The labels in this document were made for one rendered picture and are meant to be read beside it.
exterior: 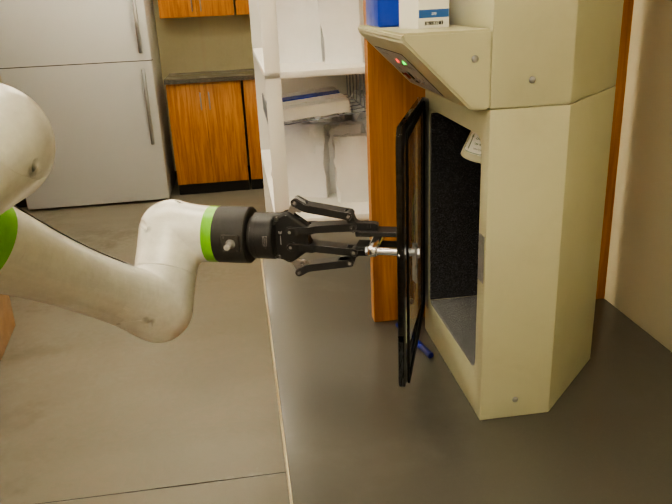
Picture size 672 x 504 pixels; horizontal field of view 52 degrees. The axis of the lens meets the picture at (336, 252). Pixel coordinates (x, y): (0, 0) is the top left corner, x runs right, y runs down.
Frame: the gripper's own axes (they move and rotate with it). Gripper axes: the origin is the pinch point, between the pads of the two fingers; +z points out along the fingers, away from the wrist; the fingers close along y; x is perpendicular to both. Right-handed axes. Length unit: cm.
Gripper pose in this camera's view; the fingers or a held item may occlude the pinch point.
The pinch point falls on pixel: (379, 238)
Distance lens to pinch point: 108.2
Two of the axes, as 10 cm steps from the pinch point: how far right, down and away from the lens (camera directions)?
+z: 9.8, 0.3, -2.1
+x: 2.1, -3.5, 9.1
